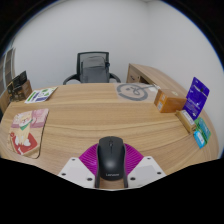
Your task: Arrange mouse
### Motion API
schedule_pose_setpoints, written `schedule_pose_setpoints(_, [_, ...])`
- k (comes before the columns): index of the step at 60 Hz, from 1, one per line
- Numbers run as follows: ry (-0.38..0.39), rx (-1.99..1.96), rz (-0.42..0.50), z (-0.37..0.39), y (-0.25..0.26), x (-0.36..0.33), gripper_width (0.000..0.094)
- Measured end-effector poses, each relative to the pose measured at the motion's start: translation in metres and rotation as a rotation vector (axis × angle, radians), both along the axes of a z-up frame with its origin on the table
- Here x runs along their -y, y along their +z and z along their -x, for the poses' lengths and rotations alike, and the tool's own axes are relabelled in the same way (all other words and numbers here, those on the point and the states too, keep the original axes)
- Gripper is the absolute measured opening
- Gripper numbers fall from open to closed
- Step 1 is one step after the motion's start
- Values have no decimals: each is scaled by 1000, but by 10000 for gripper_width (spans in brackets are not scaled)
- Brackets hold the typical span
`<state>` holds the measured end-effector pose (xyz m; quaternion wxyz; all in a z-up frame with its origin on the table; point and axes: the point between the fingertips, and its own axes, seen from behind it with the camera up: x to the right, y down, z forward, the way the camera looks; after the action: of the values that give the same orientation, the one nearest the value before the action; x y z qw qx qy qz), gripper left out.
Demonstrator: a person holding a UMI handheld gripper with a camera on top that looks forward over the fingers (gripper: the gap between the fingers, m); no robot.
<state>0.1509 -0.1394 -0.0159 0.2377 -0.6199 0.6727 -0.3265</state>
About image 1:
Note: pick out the small tan box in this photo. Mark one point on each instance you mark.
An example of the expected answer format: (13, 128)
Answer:
(186, 120)

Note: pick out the wooden shelf unit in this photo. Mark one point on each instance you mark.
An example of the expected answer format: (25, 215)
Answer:
(8, 66)

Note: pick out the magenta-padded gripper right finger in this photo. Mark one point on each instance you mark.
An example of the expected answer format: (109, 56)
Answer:
(146, 170)

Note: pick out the wooden side desk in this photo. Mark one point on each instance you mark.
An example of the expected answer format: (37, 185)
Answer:
(153, 75)

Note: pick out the cartoon print mouse pad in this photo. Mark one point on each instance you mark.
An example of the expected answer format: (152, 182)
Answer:
(26, 131)

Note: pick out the black mesh office chair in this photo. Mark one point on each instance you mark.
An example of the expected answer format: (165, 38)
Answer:
(91, 54)

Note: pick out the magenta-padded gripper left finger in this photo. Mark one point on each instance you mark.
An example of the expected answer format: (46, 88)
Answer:
(75, 170)

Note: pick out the green packet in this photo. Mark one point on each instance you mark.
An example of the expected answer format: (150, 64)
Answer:
(203, 128)

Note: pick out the black computer mouse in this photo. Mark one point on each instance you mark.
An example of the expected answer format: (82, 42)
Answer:
(111, 158)

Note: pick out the purple blister package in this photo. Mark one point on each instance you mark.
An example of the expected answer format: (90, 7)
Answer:
(196, 96)

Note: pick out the grey backpack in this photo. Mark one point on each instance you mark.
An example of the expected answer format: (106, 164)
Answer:
(94, 70)

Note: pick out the black box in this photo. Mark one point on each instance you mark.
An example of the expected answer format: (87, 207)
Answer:
(18, 79)

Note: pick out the orange cardboard box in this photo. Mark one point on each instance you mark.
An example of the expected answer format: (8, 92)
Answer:
(169, 100)

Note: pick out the white sticker sheet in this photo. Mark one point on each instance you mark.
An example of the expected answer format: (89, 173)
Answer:
(40, 94)

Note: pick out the blue packet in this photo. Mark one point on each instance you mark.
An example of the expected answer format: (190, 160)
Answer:
(199, 139)

